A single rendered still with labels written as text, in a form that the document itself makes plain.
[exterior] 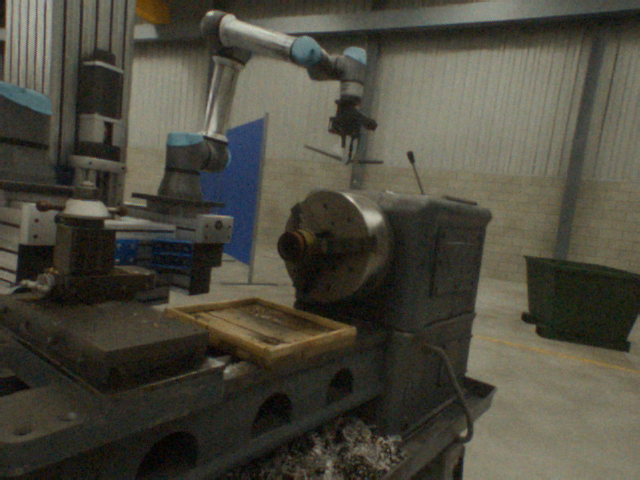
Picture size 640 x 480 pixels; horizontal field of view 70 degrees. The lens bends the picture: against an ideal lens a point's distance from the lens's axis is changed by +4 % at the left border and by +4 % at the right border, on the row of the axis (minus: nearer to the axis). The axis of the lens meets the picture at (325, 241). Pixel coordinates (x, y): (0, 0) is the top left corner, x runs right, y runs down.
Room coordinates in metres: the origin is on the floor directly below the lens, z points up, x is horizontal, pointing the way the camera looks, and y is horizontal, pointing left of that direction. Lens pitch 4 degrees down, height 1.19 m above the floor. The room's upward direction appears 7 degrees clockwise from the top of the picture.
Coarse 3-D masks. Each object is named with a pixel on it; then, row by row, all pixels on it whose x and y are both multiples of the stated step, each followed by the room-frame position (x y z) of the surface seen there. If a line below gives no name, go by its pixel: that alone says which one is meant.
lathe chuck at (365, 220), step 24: (336, 192) 1.20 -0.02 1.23; (336, 216) 1.19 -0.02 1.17; (360, 216) 1.15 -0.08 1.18; (384, 240) 1.18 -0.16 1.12; (288, 264) 1.29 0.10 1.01; (336, 264) 1.18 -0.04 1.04; (360, 264) 1.13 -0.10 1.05; (384, 264) 1.18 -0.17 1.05; (312, 288) 1.23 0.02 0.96; (336, 288) 1.18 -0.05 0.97; (360, 288) 1.15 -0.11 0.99
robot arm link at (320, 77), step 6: (330, 60) 1.46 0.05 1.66; (336, 60) 1.47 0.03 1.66; (330, 66) 1.47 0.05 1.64; (336, 66) 1.47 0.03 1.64; (306, 72) 1.52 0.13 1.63; (324, 72) 1.46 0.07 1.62; (330, 72) 1.48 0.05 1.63; (336, 72) 1.48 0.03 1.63; (312, 78) 1.53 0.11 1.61; (318, 78) 1.51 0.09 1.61; (324, 78) 1.50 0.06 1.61; (330, 78) 1.50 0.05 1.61; (336, 78) 1.49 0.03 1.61
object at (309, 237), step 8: (288, 232) 1.10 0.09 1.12; (296, 232) 1.11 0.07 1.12; (304, 232) 1.12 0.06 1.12; (280, 240) 1.12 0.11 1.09; (288, 240) 1.15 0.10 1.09; (296, 240) 1.08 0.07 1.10; (304, 240) 1.10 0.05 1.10; (312, 240) 1.12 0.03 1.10; (280, 248) 1.12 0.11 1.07; (288, 248) 1.15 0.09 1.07; (296, 248) 1.08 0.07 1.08; (304, 248) 1.10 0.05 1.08; (312, 248) 1.11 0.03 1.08; (280, 256) 1.11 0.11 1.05; (288, 256) 1.10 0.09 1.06; (296, 256) 1.08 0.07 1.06; (304, 256) 1.10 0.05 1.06; (312, 256) 1.12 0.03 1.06; (304, 264) 1.14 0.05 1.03
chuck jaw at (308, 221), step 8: (296, 208) 1.23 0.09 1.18; (304, 208) 1.23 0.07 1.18; (296, 216) 1.23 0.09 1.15; (304, 216) 1.21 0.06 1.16; (312, 216) 1.23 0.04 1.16; (296, 224) 1.20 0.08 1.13; (304, 224) 1.18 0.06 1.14; (312, 224) 1.21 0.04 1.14; (312, 232) 1.18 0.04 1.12; (320, 232) 1.21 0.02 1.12
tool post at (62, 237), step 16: (64, 224) 0.77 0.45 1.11; (80, 224) 0.77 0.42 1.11; (96, 224) 0.78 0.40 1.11; (64, 240) 0.77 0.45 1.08; (80, 240) 0.75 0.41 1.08; (96, 240) 0.78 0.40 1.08; (112, 240) 0.80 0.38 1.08; (64, 256) 0.76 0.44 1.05; (80, 256) 0.75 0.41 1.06; (96, 256) 0.78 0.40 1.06; (112, 256) 0.81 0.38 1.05; (64, 272) 0.76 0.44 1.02; (80, 272) 0.77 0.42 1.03; (96, 272) 0.79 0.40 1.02
